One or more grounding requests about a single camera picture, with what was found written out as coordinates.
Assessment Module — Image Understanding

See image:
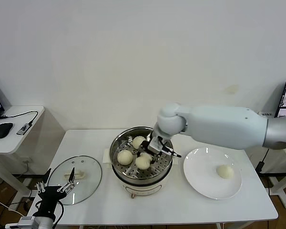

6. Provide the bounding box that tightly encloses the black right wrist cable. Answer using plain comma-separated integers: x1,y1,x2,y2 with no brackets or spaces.
161,146,182,158

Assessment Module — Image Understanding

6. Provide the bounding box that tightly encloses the white side table with label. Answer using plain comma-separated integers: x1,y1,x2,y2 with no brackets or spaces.
238,111,286,209

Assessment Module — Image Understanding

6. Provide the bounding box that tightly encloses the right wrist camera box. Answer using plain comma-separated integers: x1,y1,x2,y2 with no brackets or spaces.
148,136,163,153

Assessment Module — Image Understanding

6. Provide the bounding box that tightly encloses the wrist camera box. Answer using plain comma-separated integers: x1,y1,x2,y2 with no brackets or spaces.
148,136,163,153
5,216,36,229

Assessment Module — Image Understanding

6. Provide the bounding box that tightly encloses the black laptop power cable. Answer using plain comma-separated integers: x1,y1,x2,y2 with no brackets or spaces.
259,148,270,165

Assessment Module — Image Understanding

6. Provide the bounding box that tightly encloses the white side table with mouse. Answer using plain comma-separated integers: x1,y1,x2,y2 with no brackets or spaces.
0,106,65,200

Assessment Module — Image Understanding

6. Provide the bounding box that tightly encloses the white round plate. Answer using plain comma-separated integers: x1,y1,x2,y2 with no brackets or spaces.
183,147,243,200

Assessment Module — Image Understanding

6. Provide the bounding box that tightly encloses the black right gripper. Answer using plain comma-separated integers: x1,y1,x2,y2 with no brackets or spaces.
140,140,162,166

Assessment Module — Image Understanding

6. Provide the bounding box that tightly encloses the cream electric cooker base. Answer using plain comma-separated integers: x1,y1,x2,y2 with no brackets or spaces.
102,143,181,199

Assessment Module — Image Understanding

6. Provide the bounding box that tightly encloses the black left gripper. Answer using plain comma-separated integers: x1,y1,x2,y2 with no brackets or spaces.
33,167,76,217

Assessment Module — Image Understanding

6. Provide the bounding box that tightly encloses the black computer mouse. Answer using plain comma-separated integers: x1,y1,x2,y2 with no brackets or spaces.
0,122,14,139

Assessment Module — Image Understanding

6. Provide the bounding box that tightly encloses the black usb hub cable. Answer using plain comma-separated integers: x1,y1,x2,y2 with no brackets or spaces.
0,110,40,126

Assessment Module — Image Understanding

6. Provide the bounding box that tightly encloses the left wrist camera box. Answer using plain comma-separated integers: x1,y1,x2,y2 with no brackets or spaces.
5,216,36,229

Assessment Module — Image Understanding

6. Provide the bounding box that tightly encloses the small silver usb hub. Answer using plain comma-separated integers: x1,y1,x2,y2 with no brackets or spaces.
16,123,31,136

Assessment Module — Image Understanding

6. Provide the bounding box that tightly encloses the stainless steel steamer basket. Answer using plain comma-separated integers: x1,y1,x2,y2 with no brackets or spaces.
109,126,174,183

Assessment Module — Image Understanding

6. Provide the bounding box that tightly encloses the white floor cable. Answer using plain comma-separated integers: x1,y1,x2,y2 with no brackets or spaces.
0,197,27,218

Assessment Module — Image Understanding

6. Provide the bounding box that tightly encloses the white steamed baozi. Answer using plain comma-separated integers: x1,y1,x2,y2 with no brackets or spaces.
215,164,235,179
132,135,148,150
135,153,153,170
117,150,134,166

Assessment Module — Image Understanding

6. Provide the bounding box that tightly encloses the round glass pot lid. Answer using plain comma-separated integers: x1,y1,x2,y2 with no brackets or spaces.
47,155,103,206

